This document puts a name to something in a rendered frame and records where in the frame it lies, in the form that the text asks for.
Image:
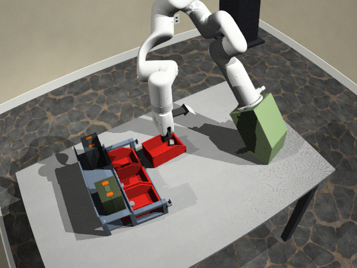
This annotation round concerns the olive green case with orange latches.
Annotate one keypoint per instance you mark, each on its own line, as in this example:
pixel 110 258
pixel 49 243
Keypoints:
pixel 110 195

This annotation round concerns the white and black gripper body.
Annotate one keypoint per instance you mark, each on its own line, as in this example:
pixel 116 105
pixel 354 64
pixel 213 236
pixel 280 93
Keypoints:
pixel 162 121

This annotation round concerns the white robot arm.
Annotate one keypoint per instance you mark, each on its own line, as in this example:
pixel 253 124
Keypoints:
pixel 160 74

